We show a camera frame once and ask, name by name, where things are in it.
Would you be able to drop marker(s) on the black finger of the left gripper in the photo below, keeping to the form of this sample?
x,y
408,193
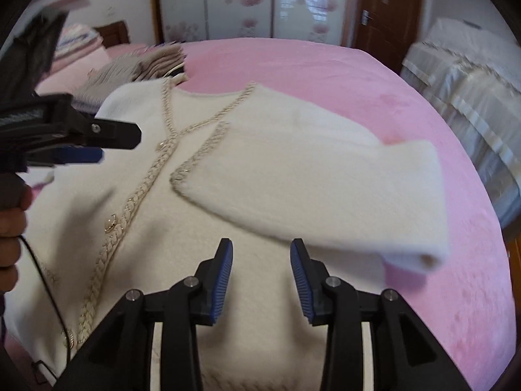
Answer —
x,y
112,134

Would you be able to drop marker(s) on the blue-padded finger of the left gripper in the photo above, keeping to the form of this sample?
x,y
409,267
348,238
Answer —
x,y
77,155

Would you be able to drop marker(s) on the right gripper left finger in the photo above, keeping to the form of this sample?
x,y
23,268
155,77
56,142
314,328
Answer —
x,y
195,301

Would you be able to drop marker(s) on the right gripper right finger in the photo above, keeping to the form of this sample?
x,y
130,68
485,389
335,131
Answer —
x,y
329,301

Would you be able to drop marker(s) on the white fluffy cardigan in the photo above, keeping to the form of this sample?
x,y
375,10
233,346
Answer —
x,y
258,167

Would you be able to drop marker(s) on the person's left hand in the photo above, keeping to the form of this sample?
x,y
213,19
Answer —
x,y
13,224

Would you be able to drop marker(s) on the grey folded sweater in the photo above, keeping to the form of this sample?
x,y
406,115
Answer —
x,y
164,61

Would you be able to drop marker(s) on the folded floral quilt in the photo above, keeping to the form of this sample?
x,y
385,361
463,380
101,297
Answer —
x,y
75,42

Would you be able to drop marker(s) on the wooden headboard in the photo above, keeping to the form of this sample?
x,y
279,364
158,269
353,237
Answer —
x,y
113,34

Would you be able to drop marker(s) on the pink bed blanket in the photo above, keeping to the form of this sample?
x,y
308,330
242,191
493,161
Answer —
x,y
467,302

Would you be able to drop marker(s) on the floral sliding wardrobe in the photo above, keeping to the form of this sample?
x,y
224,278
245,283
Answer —
x,y
323,21

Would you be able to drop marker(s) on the white lace-covered furniture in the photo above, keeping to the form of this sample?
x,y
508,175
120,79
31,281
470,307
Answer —
x,y
472,79

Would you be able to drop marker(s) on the brown wooden door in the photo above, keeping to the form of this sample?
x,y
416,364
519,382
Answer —
x,y
386,29

